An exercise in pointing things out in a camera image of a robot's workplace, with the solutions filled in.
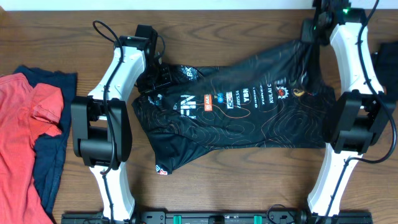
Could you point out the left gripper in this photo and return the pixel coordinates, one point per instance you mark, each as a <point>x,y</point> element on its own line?
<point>165,71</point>

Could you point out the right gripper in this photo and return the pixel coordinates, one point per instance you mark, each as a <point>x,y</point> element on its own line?
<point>306,33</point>

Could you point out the black patterned sports jersey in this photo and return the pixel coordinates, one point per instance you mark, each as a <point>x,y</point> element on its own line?
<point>276,98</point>

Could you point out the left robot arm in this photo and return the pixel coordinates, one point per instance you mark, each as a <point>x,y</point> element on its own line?
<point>102,135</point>

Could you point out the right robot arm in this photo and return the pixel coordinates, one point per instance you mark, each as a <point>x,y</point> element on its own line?
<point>358,118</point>

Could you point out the black garment at right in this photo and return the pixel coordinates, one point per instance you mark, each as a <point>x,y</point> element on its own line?
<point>385,67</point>

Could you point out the navy blue shirt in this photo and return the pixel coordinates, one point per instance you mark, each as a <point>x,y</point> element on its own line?
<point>51,151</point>

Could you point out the red shirt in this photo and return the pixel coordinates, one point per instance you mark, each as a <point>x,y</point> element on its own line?
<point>27,112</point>

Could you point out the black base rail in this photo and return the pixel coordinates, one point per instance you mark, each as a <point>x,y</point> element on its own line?
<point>276,216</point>

